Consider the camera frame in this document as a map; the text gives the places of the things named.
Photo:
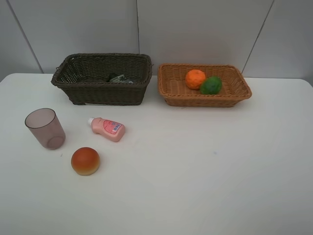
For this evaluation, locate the dark brown wicker basket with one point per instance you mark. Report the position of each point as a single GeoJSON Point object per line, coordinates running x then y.
{"type": "Point", "coordinates": [83, 77]}

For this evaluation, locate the black pump bottle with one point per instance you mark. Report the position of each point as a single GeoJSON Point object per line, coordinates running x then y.
{"type": "Point", "coordinates": [119, 78]}

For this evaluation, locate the green lime fruit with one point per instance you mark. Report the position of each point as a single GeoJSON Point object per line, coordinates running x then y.
{"type": "Point", "coordinates": [211, 86]}

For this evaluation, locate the pink lotion bottle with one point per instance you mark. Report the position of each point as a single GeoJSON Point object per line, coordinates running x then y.
{"type": "Point", "coordinates": [111, 130]}

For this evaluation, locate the translucent mauve plastic cup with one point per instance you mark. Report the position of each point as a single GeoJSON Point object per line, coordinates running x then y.
{"type": "Point", "coordinates": [44, 125]}

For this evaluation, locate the orange mandarin fruit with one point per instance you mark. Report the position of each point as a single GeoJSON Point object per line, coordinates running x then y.
{"type": "Point", "coordinates": [194, 79]}

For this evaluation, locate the orange wicker basket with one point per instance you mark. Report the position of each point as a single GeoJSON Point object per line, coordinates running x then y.
{"type": "Point", "coordinates": [172, 86]}

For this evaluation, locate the round brown bread bun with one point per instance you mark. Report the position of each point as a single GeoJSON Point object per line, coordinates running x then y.
{"type": "Point", "coordinates": [85, 161]}

